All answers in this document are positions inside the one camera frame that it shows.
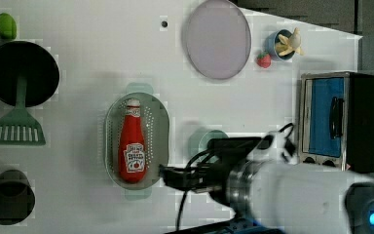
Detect peeled toy banana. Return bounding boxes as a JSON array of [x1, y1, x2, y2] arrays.
[[275, 27, 304, 57]]

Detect dark grey cylinder cup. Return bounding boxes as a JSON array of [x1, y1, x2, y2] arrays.
[[0, 170, 35, 225]]

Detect large grey round plate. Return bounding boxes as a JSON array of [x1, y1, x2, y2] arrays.
[[184, 0, 251, 79]]

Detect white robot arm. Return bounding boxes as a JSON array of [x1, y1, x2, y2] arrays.
[[159, 132, 374, 234]]

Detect green oval strainer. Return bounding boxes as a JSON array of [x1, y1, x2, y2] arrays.
[[104, 83, 169, 201]]

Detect blue metal frame rail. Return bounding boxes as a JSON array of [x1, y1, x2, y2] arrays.
[[165, 217, 286, 234]]

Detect green slotted spatula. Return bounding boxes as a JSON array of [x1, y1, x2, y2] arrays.
[[0, 77, 46, 146]]

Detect black round pan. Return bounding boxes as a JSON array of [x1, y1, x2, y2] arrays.
[[0, 41, 60, 107]]

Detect black toaster oven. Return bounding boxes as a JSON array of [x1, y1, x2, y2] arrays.
[[298, 71, 374, 174]]

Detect red plush ketchup bottle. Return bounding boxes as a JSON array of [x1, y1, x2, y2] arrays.
[[118, 98, 147, 183]]

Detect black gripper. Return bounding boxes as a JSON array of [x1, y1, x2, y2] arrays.
[[159, 137, 262, 193]]

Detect blue bowl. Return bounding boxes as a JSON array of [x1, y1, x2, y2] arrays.
[[264, 29, 294, 61]]

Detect green metal cup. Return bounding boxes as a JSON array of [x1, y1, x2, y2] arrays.
[[188, 128, 228, 159]]

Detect green toy vegetable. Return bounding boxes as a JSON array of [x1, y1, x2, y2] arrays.
[[0, 13, 18, 40]]

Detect red toy strawberry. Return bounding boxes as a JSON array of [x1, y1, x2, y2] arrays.
[[256, 52, 271, 68]]

